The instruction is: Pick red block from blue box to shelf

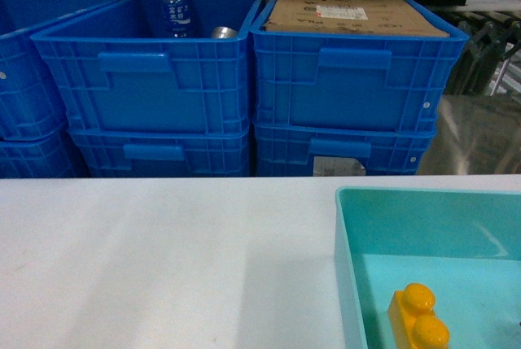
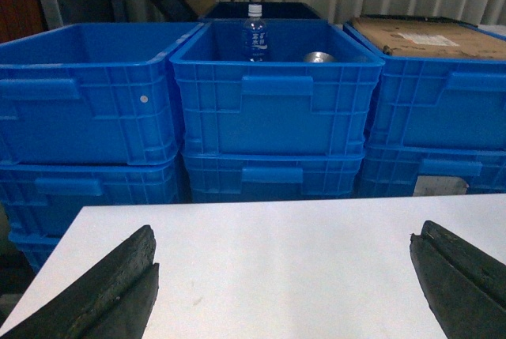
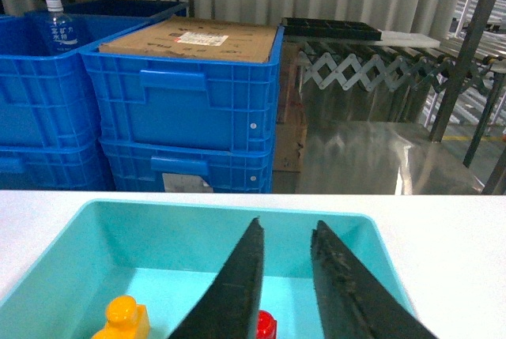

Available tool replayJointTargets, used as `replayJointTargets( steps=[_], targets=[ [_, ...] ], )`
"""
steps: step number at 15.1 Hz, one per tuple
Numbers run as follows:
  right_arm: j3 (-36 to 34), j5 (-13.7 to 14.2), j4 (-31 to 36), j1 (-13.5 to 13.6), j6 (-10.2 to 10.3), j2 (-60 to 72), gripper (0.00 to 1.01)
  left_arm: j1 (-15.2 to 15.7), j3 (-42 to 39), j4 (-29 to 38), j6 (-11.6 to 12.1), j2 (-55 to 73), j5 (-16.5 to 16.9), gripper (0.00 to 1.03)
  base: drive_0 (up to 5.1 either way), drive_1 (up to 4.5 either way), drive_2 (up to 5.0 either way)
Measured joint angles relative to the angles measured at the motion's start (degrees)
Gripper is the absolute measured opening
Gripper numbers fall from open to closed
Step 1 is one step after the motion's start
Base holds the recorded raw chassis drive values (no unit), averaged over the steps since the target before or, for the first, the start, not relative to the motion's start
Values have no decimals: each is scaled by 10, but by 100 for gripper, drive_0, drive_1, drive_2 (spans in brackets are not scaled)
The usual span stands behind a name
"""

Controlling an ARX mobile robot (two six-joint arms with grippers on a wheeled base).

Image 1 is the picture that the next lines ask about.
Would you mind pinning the brown cardboard box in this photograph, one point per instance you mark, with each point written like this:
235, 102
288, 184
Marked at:
350, 17

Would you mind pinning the yellow toy block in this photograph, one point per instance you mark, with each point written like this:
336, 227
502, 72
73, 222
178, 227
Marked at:
413, 319

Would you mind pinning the blue crate with label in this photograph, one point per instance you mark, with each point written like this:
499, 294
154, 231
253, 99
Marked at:
290, 151

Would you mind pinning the blue crate holding cardboard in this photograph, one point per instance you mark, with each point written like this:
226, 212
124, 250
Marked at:
357, 82

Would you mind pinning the silver metal cup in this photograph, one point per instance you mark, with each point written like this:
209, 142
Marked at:
223, 32

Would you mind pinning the blue crate under bottle crate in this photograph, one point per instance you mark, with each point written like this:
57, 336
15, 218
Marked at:
132, 154

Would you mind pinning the clear water bottle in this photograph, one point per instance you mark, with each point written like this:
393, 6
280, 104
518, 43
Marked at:
177, 19

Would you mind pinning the blue crate with bottle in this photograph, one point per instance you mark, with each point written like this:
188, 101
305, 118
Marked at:
117, 71

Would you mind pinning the left lower blue crate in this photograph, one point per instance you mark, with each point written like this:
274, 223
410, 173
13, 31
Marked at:
52, 156

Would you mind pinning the teal plastic tray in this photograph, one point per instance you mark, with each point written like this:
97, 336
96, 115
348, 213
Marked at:
464, 245

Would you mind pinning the left upper blue crate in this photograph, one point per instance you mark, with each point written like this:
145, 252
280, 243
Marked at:
31, 107

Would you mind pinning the grey roller conveyor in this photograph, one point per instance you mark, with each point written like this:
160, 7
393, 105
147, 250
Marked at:
494, 36

